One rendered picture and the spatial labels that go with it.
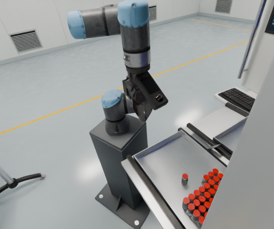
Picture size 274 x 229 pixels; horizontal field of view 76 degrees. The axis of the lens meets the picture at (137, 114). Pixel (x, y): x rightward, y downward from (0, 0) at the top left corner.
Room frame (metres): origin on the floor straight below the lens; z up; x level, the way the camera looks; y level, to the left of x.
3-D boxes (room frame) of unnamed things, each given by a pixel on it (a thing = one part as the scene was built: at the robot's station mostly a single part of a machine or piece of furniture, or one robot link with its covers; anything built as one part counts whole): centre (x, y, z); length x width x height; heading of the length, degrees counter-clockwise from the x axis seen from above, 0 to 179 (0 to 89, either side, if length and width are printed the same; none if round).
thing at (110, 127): (0.77, 0.12, 0.84); 0.15 x 0.15 x 0.10
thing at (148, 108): (0.49, -0.03, 1.13); 0.06 x 0.03 x 0.09; 27
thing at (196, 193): (0.28, -0.20, 0.90); 0.18 x 0.02 x 0.05; 117
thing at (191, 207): (0.26, -0.21, 0.90); 0.18 x 0.02 x 0.05; 116
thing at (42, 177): (0.90, 1.19, 0.07); 0.50 x 0.08 x 0.14; 117
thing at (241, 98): (0.80, -0.69, 0.82); 0.40 x 0.14 x 0.02; 20
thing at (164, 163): (0.36, -0.16, 0.90); 0.34 x 0.26 x 0.04; 26
